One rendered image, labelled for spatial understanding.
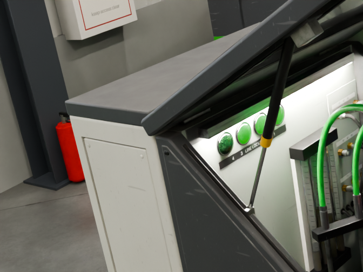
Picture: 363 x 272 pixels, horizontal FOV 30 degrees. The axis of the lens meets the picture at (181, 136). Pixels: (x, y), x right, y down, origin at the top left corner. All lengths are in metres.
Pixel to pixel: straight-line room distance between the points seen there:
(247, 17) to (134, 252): 3.83
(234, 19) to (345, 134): 3.58
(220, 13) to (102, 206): 3.89
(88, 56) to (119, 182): 4.41
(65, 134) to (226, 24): 1.50
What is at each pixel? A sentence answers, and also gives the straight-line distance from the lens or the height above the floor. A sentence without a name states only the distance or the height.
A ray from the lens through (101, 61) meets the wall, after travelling 5.94.
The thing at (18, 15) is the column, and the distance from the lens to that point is 4.96.
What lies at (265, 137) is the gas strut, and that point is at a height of 1.47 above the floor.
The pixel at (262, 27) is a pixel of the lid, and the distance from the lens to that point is 1.02.
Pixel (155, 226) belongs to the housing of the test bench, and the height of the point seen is 1.24.
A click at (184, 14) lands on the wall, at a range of 6.70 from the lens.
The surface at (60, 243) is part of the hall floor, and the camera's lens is 4.35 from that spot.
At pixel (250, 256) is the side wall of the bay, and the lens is 1.27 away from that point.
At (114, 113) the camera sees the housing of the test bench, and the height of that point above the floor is 1.49.
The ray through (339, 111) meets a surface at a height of 1.41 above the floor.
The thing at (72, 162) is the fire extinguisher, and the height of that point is 0.19.
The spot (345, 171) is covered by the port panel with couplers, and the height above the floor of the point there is 1.14.
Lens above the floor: 1.87
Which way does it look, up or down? 19 degrees down
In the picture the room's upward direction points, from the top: 11 degrees counter-clockwise
